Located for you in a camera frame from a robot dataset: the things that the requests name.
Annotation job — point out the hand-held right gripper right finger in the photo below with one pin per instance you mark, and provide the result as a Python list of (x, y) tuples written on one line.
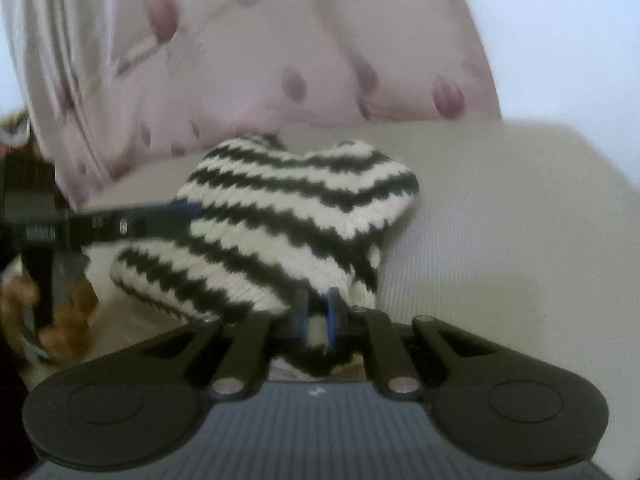
[(334, 320)]

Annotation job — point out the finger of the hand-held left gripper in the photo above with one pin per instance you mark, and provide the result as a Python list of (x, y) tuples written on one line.
[(145, 221)]

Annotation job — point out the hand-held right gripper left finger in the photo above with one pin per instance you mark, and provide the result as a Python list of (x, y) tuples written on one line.
[(299, 321)]

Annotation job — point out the black white striped knit sweater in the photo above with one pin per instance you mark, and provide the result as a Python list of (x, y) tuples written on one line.
[(300, 220)]

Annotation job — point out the person's left hand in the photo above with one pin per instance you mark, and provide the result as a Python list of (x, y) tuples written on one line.
[(70, 310)]

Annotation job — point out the beige sofa cushion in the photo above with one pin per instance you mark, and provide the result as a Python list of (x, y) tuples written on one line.
[(500, 235)]

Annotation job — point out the pink floral pillow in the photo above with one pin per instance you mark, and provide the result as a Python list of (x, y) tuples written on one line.
[(250, 50)]

